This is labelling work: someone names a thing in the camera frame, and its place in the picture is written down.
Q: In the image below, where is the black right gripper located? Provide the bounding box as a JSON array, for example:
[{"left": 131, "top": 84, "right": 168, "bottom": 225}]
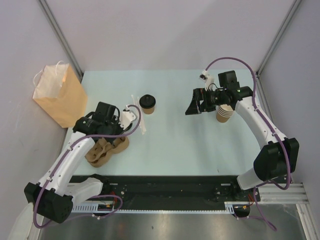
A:
[{"left": 185, "top": 87, "right": 227, "bottom": 115}]

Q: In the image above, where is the single brown paper cup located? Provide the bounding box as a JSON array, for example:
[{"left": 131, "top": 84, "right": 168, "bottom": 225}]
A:
[{"left": 141, "top": 104, "right": 156, "bottom": 115}]

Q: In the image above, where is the black plastic cup lid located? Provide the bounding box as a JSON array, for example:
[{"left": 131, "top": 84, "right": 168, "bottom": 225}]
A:
[{"left": 139, "top": 94, "right": 156, "bottom": 107}]

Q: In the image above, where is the brown paper bag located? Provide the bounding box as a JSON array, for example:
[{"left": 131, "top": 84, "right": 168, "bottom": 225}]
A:
[{"left": 32, "top": 60, "right": 88, "bottom": 128}]

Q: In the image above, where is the single pulp cup carrier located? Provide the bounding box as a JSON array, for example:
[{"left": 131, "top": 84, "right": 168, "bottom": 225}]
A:
[{"left": 85, "top": 138, "right": 112, "bottom": 163}]

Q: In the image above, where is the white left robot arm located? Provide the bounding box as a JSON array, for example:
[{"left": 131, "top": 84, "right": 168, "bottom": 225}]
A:
[{"left": 24, "top": 102, "right": 142, "bottom": 229}]

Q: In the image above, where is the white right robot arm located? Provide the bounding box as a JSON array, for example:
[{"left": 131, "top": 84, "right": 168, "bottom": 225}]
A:
[{"left": 185, "top": 70, "right": 300, "bottom": 201}]

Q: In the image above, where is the brown pulp cup carrier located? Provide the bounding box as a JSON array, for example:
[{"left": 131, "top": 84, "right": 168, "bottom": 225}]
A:
[{"left": 88, "top": 136, "right": 130, "bottom": 168}]

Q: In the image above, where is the paper wrapped straw two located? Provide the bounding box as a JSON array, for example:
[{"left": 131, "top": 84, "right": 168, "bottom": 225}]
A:
[{"left": 136, "top": 97, "right": 147, "bottom": 135}]

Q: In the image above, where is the stack of brown paper cups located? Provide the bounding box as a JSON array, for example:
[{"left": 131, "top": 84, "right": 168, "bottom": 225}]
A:
[{"left": 216, "top": 104, "right": 234, "bottom": 123}]

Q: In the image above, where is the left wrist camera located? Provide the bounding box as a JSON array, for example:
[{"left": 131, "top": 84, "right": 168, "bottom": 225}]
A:
[{"left": 119, "top": 105, "right": 137, "bottom": 130}]

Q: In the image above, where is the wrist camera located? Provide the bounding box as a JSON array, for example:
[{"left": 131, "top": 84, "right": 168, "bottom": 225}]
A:
[
  {"left": 119, "top": 105, "right": 137, "bottom": 130},
  {"left": 199, "top": 70, "right": 215, "bottom": 91}
]

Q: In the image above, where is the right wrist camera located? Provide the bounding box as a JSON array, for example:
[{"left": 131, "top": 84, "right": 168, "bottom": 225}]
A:
[{"left": 199, "top": 70, "right": 215, "bottom": 91}]

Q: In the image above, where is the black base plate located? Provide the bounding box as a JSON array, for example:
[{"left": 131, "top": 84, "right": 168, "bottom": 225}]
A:
[{"left": 67, "top": 175, "right": 261, "bottom": 203}]

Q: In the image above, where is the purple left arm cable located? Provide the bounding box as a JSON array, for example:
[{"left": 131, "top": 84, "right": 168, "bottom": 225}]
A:
[{"left": 33, "top": 104, "right": 142, "bottom": 229}]

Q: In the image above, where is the white slotted cable duct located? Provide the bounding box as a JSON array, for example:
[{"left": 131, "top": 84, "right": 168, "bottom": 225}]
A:
[{"left": 72, "top": 203, "right": 99, "bottom": 213}]

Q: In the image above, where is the aluminium frame rail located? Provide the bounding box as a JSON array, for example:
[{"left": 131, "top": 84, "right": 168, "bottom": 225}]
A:
[{"left": 258, "top": 183, "right": 309, "bottom": 205}]

